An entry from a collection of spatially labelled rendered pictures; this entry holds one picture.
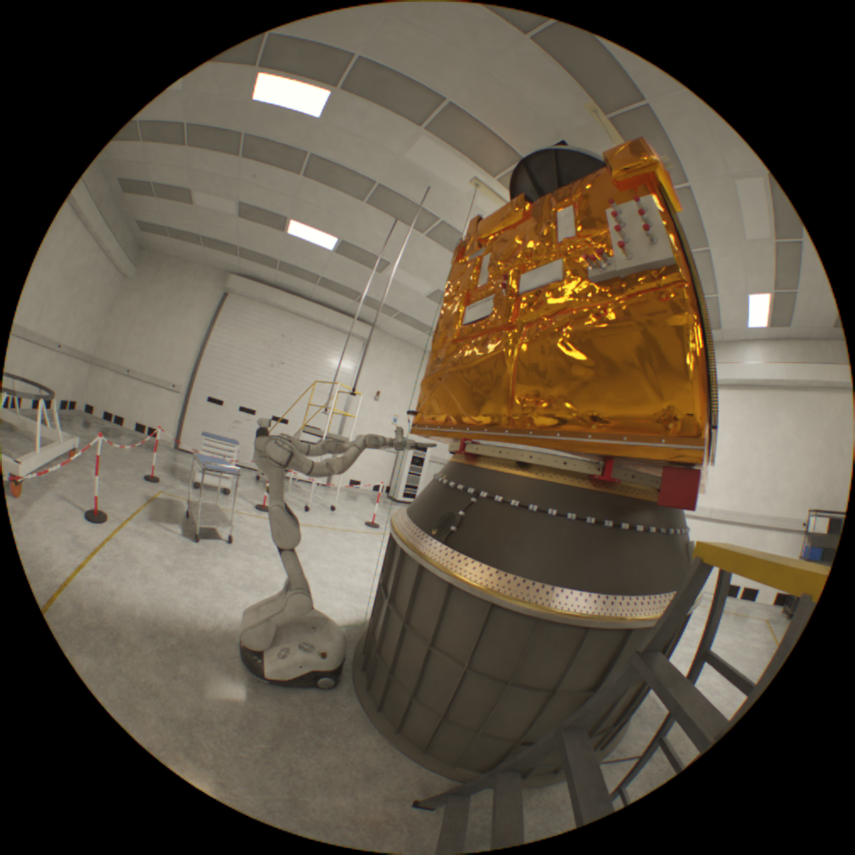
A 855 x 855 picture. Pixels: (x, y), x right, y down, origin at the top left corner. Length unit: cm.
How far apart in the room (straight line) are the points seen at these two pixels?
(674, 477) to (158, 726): 243
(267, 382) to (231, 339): 168
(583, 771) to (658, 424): 106
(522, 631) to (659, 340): 117
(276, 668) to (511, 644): 125
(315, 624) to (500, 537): 141
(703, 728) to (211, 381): 888
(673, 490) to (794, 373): 620
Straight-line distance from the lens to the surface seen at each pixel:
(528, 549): 112
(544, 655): 119
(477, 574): 111
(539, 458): 123
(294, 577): 165
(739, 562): 74
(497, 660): 123
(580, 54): 371
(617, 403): 112
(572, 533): 115
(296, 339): 864
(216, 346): 868
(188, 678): 204
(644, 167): 195
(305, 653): 176
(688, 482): 109
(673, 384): 109
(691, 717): 70
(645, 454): 109
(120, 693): 202
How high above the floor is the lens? 159
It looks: 6 degrees up
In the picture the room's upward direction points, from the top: 14 degrees clockwise
